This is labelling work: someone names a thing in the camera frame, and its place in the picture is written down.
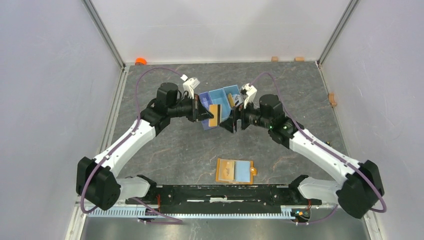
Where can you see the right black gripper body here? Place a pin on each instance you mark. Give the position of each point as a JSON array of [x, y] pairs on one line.
[[249, 116]]

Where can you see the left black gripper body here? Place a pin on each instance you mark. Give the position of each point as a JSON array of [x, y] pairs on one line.
[[190, 108]]

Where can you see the gold striped credit card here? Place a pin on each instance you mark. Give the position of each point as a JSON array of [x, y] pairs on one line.
[[216, 111]]

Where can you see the stack of credit cards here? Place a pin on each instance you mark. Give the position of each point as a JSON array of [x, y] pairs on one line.
[[234, 100]]

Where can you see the light blue bin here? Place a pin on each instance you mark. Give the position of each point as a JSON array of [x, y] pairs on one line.
[[219, 97], [233, 89]]

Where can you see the orange leather card holder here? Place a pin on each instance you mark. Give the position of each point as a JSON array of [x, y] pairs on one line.
[[244, 172]]

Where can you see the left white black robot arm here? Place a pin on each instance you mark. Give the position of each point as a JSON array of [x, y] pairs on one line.
[[96, 179]]

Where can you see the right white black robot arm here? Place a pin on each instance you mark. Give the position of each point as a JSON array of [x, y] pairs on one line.
[[355, 186]]

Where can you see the purple plastic bin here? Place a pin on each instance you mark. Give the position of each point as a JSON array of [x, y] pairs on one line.
[[206, 101]]

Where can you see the orange round cap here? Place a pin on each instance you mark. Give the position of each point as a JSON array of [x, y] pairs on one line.
[[140, 61]]

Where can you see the curved wooden piece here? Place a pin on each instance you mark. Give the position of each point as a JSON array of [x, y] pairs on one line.
[[332, 99]]

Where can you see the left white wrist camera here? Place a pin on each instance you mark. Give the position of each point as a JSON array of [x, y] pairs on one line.
[[189, 85]]

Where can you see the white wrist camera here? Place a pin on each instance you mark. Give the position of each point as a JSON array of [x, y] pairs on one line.
[[248, 93], [189, 85]]

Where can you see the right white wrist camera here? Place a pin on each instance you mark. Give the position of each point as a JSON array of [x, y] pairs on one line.
[[248, 93]]

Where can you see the white slotted cable duct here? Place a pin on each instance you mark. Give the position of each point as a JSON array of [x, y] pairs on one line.
[[142, 212]]

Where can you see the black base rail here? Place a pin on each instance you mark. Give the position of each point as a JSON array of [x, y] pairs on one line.
[[225, 199]]

